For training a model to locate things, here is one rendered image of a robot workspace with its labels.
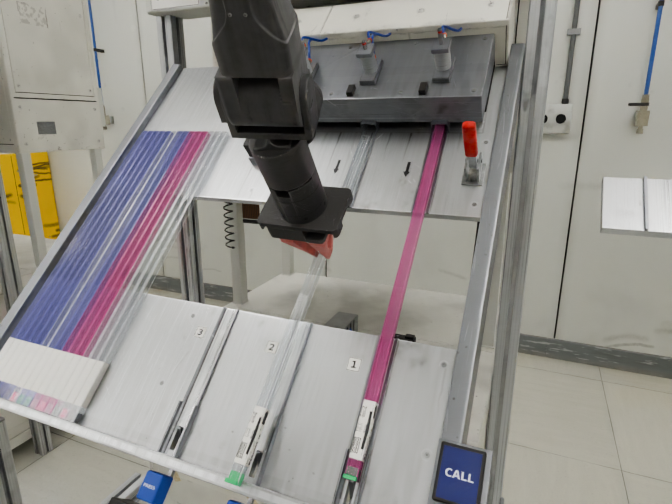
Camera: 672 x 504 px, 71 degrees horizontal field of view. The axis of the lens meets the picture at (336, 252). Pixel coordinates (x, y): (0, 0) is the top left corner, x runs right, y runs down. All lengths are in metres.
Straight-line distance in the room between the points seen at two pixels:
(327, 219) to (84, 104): 1.50
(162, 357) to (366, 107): 0.46
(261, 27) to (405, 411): 0.39
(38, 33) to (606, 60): 2.07
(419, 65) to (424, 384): 0.46
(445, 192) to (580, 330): 1.90
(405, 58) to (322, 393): 0.51
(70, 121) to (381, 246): 1.50
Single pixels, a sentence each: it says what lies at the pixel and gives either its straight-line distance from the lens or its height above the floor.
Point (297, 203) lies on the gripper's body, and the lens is 0.51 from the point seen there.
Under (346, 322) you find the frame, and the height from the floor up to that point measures 0.66.
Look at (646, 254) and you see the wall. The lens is 2.41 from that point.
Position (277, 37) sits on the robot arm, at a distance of 0.39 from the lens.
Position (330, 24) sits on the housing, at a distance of 0.88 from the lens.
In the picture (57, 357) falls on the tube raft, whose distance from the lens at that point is 0.78.
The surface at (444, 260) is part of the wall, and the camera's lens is 2.43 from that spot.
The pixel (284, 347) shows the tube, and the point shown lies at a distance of 0.56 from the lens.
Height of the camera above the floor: 1.09
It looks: 15 degrees down
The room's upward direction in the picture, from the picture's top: straight up
